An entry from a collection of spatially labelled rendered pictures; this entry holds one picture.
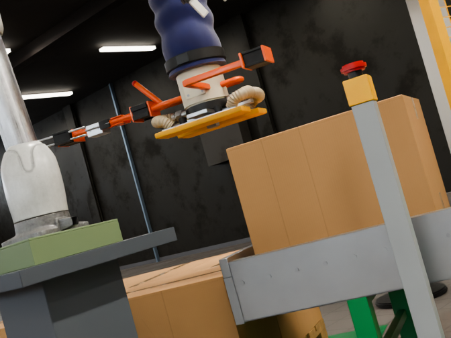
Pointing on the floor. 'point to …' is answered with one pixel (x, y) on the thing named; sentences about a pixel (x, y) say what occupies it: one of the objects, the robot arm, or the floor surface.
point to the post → (393, 206)
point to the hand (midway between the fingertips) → (214, 5)
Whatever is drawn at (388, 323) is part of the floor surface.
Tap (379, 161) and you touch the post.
